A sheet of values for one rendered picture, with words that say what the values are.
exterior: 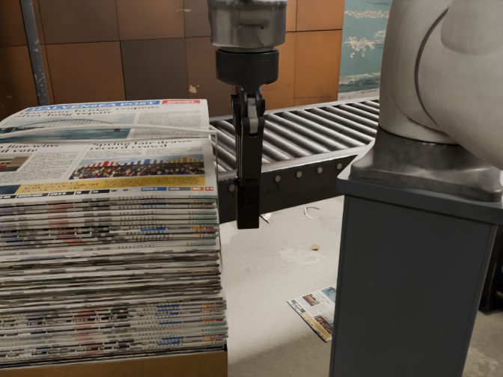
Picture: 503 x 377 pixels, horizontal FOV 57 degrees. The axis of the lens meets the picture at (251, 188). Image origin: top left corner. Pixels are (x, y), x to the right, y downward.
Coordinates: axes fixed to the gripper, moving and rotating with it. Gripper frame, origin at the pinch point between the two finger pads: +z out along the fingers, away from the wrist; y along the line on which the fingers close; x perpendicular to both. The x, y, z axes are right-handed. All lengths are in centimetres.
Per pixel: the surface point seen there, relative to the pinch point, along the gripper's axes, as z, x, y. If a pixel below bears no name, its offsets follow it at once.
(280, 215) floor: 96, 40, -183
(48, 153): -10.0, -22.7, 5.6
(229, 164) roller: 17, 2, -60
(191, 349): 8.0, -7.9, 18.0
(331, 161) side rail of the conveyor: 17, 30, -59
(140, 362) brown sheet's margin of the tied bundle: 8.5, -13.2, 18.6
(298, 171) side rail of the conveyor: 18, 20, -55
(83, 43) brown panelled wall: 16, -94, -349
